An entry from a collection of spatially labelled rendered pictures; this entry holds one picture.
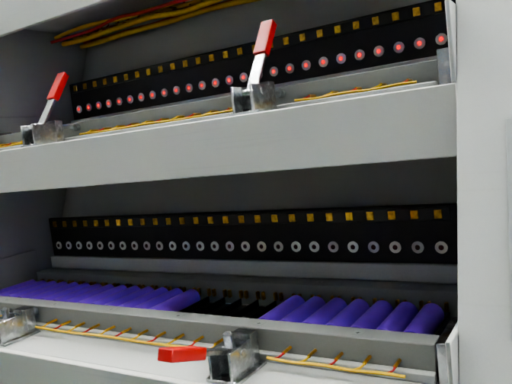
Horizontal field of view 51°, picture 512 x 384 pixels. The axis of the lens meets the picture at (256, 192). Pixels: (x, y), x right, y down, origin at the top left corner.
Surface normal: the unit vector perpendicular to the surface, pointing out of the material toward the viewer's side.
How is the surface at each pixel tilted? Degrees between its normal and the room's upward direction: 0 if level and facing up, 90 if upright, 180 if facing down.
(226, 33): 90
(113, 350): 20
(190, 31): 90
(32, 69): 90
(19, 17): 110
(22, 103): 90
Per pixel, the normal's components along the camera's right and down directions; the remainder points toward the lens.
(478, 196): -0.52, -0.22
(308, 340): -0.52, 0.14
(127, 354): -0.11, -0.99
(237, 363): 0.85, -0.05
